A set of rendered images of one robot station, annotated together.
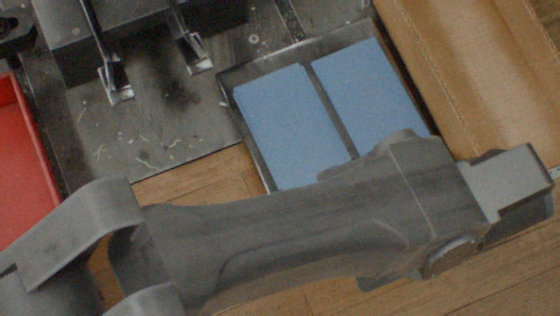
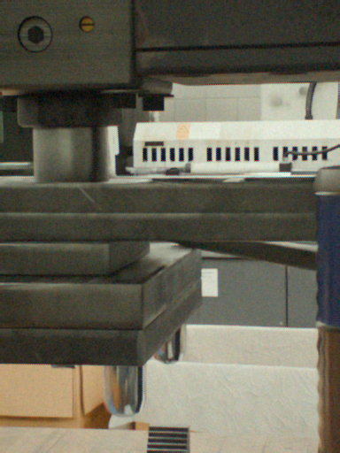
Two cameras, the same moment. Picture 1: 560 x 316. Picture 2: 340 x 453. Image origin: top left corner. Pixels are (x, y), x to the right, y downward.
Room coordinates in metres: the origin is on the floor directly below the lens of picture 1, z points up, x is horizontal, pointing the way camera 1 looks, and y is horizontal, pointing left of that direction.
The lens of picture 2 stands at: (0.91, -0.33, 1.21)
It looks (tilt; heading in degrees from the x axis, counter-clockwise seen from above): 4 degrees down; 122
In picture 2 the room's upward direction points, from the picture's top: 1 degrees counter-clockwise
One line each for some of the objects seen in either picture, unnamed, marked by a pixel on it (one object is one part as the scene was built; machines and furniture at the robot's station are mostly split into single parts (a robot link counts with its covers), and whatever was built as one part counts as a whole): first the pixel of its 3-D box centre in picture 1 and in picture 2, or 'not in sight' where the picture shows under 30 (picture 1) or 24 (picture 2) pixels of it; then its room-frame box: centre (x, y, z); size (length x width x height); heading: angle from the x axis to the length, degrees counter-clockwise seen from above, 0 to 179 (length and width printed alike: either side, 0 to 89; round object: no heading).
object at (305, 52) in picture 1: (325, 114); not in sight; (0.45, -0.05, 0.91); 0.17 x 0.16 x 0.02; 112
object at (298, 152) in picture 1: (298, 135); not in sight; (0.41, -0.02, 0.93); 0.15 x 0.07 x 0.03; 24
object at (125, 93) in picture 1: (110, 68); not in sight; (0.46, 0.16, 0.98); 0.07 x 0.02 x 0.01; 22
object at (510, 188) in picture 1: (467, 194); not in sight; (0.26, -0.13, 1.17); 0.12 x 0.09 x 0.12; 115
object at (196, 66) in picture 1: (187, 39); not in sight; (0.49, 0.08, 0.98); 0.07 x 0.02 x 0.01; 22
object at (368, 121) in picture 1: (378, 107); not in sight; (0.44, -0.10, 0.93); 0.15 x 0.07 x 0.03; 25
